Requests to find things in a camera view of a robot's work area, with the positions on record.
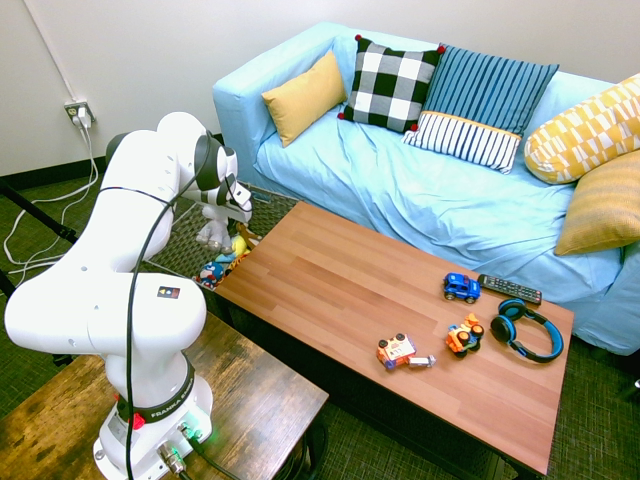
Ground blue toy car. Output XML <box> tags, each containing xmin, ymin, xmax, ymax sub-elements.
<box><xmin>442</xmin><ymin>272</ymin><xmax>482</xmax><ymax>305</ymax></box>

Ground black tripod stand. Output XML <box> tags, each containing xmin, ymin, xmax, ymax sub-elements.
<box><xmin>0</xmin><ymin>179</ymin><xmax>80</xmax><ymax>301</ymax></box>

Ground woven wicker basket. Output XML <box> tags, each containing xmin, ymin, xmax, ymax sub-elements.
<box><xmin>144</xmin><ymin>184</ymin><xmax>299</xmax><ymax>296</ymax></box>

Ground white power cable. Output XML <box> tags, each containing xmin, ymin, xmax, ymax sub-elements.
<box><xmin>3</xmin><ymin>119</ymin><xmax>102</xmax><ymax>276</ymax></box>

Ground orange ribbed pillow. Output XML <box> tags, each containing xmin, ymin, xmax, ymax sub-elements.
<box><xmin>553</xmin><ymin>149</ymin><xmax>640</xmax><ymax>257</ymax></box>

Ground black remote control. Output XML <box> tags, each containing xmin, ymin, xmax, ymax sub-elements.
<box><xmin>476</xmin><ymin>273</ymin><xmax>544</xmax><ymax>306</ymax></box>

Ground flame print plush toy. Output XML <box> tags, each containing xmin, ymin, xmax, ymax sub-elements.
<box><xmin>223</xmin><ymin>249</ymin><xmax>252</xmax><ymax>277</ymax></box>

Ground yellow blue plush toy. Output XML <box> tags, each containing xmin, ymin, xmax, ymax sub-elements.
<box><xmin>214</xmin><ymin>234</ymin><xmax>250</xmax><ymax>265</ymax></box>

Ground plain mustard yellow pillow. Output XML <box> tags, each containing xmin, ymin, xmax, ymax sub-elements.
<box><xmin>261</xmin><ymin>49</ymin><xmax>348</xmax><ymax>149</ymax></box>

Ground white navy striped pillow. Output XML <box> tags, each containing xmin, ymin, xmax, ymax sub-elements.
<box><xmin>402</xmin><ymin>110</ymin><xmax>524</xmax><ymax>175</ymax></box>

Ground brown plush dog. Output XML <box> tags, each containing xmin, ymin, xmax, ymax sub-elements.
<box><xmin>234</xmin><ymin>222</ymin><xmax>263</xmax><ymax>250</ymax></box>

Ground white stuffed toy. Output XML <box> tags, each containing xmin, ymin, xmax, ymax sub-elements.
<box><xmin>195</xmin><ymin>204</ymin><xmax>234</xmax><ymax>254</ymax></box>

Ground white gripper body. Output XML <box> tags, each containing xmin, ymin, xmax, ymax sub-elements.
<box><xmin>220</xmin><ymin>172</ymin><xmax>255</xmax><ymax>224</ymax></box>

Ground rustic brown side table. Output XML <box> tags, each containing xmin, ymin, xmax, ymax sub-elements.
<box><xmin>0</xmin><ymin>312</ymin><xmax>330</xmax><ymax>480</ymax></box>

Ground blue black headphones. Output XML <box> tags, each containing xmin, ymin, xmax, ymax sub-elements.
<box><xmin>489</xmin><ymin>298</ymin><xmax>565</xmax><ymax>364</ymax></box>

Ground dark blue striped pillow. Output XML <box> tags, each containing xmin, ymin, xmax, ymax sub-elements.
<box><xmin>422</xmin><ymin>44</ymin><xmax>560</xmax><ymax>139</ymax></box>

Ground black white checkered pillow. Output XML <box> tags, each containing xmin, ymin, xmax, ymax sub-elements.
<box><xmin>337</xmin><ymin>33</ymin><xmax>446</xmax><ymax>134</ymax></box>

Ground Captain America plush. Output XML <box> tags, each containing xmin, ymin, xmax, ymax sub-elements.
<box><xmin>195</xmin><ymin>260</ymin><xmax>226</xmax><ymax>289</ymax></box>

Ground reddish wood coffee table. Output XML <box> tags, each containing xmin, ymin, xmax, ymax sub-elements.
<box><xmin>214</xmin><ymin>200</ymin><xmax>576</xmax><ymax>480</ymax></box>

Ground red orange toy truck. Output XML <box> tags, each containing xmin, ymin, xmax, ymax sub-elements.
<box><xmin>376</xmin><ymin>333</ymin><xmax>437</xmax><ymax>373</ymax></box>

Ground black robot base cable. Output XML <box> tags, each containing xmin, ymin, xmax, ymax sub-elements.
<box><xmin>180</xmin><ymin>424</ymin><xmax>242</xmax><ymax>480</ymax></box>

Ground orange toy vehicle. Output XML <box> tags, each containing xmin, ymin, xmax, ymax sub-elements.
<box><xmin>444</xmin><ymin>313</ymin><xmax>485</xmax><ymax>359</ymax></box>

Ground yellow white patterned pillow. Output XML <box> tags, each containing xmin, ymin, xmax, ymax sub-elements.
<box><xmin>523</xmin><ymin>73</ymin><xmax>640</xmax><ymax>185</ymax></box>

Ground light blue sofa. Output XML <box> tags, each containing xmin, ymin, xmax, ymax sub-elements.
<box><xmin>212</xmin><ymin>20</ymin><xmax>640</xmax><ymax>356</ymax></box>

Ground wall power outlet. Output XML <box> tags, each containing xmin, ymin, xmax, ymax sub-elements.
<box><xmin>63</xmin><ymin>101</ymin><xmax>96</xmax><ymax>127</ymax></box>

